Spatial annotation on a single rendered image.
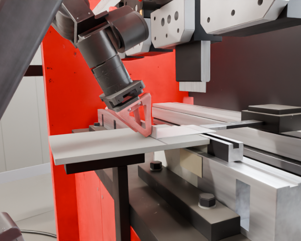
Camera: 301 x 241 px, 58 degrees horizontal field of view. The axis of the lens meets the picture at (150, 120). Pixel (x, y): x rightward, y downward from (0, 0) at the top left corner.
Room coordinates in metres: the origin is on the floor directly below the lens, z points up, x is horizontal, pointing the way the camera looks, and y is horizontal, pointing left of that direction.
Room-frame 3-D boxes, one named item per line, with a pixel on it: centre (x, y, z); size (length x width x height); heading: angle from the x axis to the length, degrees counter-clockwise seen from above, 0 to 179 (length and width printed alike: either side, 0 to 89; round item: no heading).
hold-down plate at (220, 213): (0.50, -0.05, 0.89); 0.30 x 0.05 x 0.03; 23
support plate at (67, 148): (0.51, 0.05, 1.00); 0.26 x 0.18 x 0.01; 113
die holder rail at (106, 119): (1.07, 0.13, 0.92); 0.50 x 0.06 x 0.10; 23
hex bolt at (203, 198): (0.41, -0.09, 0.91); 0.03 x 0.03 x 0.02
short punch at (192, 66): (0.56, -0.09, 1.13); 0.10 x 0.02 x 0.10; 23
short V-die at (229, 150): (0.53, -0.10, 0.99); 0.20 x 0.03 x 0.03; 23
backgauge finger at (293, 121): (0.62, -0.23, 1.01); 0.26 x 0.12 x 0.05; 113
